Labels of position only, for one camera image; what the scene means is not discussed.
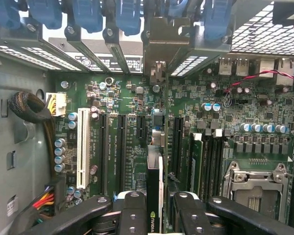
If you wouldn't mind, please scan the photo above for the RAM stick with white label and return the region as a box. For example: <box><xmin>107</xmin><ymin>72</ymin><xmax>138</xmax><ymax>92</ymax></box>
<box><xmin>189</xmin><ymin>132</ymin><xmax>204</xmax><ymax>195</ymax></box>

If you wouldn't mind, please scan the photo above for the long black expansion slot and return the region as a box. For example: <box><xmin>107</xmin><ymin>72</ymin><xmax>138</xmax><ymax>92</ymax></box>
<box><xmin>98</xmin><ymin>113</ymin><xmax>110</xmax><ymax>196</ymax></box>
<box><xmin>171</xmin><ymin>116</ymin><xmax>185</xmax><ymax>190</ymax></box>
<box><xmin>116</xmin><ymin>114</ymin><xmax>127</xmax><ymax>194</ymax></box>

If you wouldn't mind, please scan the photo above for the metal CPU socket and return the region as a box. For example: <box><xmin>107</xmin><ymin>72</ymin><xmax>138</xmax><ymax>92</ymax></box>
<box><xmin>221</xmin><ymin>160</ymin><xmax>290</xmax><ymax>225</ymax></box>

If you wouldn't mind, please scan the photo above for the white PCI slot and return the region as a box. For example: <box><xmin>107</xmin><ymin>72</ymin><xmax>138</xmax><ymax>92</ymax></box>
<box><xmin>76</xmin><ymin>107</ymin><xmax>92</xmax><ymax>189</ymax></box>

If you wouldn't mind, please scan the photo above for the short black expansion slot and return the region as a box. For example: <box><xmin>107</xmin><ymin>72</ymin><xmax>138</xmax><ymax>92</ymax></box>
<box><xmin>136</xmin><ymin>114</ymin><xmax>147</xmax><ymax>140</ymax></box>

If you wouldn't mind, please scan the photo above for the green motherboard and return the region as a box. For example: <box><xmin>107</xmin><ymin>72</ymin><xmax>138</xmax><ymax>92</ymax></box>
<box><xmin>54</xmin><ymin>55</ymin><xmax>294</xmax><ymax>232</ymax></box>

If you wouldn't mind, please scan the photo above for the white power connector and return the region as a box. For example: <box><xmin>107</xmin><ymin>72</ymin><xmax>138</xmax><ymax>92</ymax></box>
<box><xmin>45</xmin><ymin>92</ymin><xmax>67</xmax><ymax>118</ymax></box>

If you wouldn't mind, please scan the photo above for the metal slot cover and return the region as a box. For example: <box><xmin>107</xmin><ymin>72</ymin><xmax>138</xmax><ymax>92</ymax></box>
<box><xmin>21</xmin><ymin>45</ymin><xmax>83</xmax><ymax>72</ymax></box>
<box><xmin>170</xmin><ymin>55</ymin><xmax>209</xmax><ymax>77</ymax></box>
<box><xmin>104</xmin><ymin>26</ymin><xmax>132</xmax><ymax>74</ymax></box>
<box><xmin>0</xmin><ymin>44</ymin><xmax>63</xmax><ymax>71</ymax></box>
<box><xmin>63</xmin><ymin>25</ymin><xmax>112</xmax><ymax>73</ymax></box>

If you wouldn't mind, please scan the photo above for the silver USB port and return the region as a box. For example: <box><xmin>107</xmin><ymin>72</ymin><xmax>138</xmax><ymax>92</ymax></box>
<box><xmin>235</xmin><ymin>57</ymin><xmax>250</xmax><ymax>77</ymax></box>
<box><xmin>218</xmin><ymin>57</ymin><xmax>234</xmax><ymax>76</ymax></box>

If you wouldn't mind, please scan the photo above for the silver network port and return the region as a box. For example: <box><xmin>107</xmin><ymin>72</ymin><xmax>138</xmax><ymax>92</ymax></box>
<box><xmin>275</xmin><ymin>57</ymin><xmax>294</xmax><ymax>87</ymax></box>
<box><xmin>259</xmin><ymin>58</ymin><xmax>276</xmax><ymax>78</ymax></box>

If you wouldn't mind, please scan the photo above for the blue slot latch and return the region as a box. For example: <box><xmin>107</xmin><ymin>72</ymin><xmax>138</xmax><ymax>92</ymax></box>
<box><xmin>0</xmin><ymin>0</ymin><xmax>21</xmax><ymax>30</ymax></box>
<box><xmin>26</xmin><ymin>0</ymin><xmax>64</xmax><ymax>29</ymax></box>
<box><xmin>72</xmin><ymin>0</ymin><xmax>104</xmax><ymax>34</ymax></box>
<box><xmin>115</xmin><ymin>0</ymin><xmax>142</xmax><ymax>37</ymax></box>
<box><xmin>202</xmin><ymin>0</ymin><xmax>233</xmax><ymax>42</ymax></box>
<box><xmin>168</xmin><ymin>0</ymin><xmax>187</xmax><ymax>18</ymax></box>

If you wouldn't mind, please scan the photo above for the open black PC case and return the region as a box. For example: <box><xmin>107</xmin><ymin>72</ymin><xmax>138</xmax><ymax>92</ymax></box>
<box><xmin>0</xmin><ymin>0</ymin><xmax>294</xmax><ymax>235</ymax></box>

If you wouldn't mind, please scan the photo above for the coloured power wire bundle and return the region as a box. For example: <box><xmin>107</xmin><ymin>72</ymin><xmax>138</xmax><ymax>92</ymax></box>
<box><xmin>30</xmin><ymin>177</ymin><xmax>67</xmax><ymax>218</ymax></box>

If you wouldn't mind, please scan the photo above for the black braided cable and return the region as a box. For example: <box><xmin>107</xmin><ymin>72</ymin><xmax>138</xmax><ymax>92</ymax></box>
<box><xmin>9</xmin><ymin>91</ymin><xmax>56</xmax><ymax>182</ymax></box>

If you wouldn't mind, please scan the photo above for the red black twisted wire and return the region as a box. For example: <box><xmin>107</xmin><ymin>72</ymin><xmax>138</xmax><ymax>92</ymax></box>
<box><xmin>222</xmin><ymin>69</ymin><xmax>294</xmax><ymax>95</ymax></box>

